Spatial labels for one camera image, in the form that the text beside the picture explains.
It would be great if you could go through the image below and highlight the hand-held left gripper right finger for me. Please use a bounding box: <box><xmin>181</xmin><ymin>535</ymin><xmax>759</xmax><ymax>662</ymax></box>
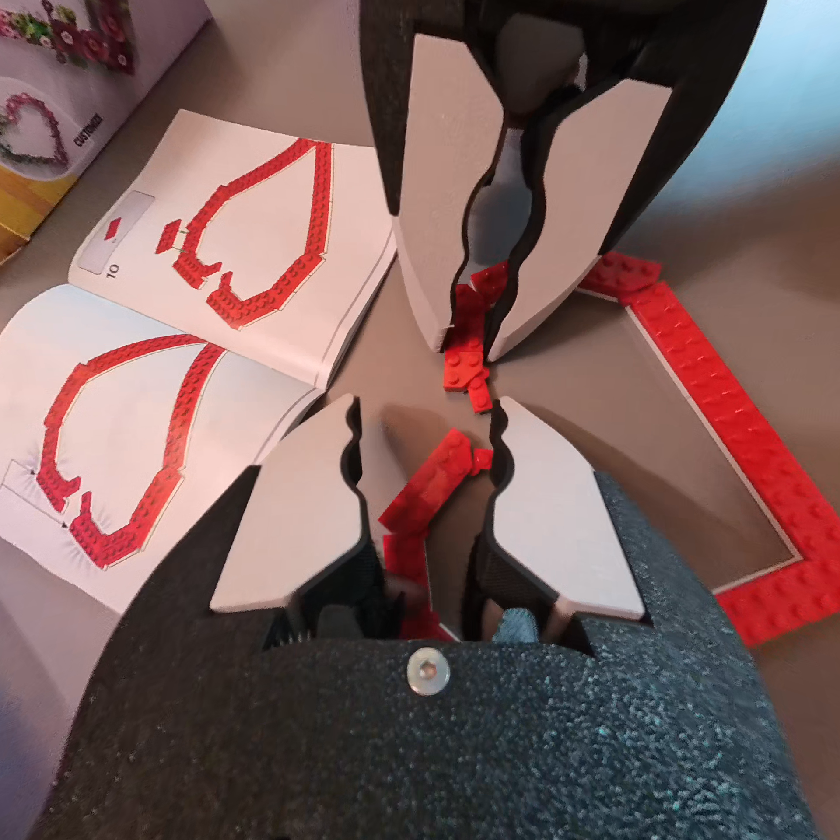
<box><xmin>482</xmin><ymin>397</ymin><xmax>647</xmax><ymax>621</ymax></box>

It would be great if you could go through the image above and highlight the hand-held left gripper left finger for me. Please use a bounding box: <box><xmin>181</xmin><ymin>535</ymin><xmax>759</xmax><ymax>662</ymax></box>
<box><xmin>210</xmin><ymin>394</ymin><xmax>368</xmax><ymax>614</ymax></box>

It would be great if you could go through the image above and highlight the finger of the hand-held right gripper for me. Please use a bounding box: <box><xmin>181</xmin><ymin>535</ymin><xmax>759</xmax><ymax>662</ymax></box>
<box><xmin>394</xmin><ymin>33</ymin><xmax>506</xmax><ymax>353</ymax></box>
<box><xmin>486</xmin><ymin>77</ymin><xmax>675</xmax><ymax>363</ymax></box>

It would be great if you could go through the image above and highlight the small red brick arc piece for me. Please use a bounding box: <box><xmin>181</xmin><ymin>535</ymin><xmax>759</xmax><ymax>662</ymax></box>
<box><xmin>377</xmin><ymin>430</ymin><xmax>494</xmax><ymax>643</ymax></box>

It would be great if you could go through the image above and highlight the large red brick heart frame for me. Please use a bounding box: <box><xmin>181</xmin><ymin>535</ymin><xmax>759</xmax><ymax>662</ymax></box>
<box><xmin>443</xmin><ymin>252</ymin><xmax>840</xmax><ymax>647</ymax></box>

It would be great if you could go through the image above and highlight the open instruction booklet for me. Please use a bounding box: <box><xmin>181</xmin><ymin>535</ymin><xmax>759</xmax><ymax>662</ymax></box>
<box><xmin>0</xmin><ymin>108</ymin><xmax>398</xmax><ymax>614</ymax></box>

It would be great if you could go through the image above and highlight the yellow and white toy box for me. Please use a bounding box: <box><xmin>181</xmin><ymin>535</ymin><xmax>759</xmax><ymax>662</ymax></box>
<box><xmin>0</xmin><ymin>0</ymin><xmax>214</xmax><ymax>266</ymax></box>

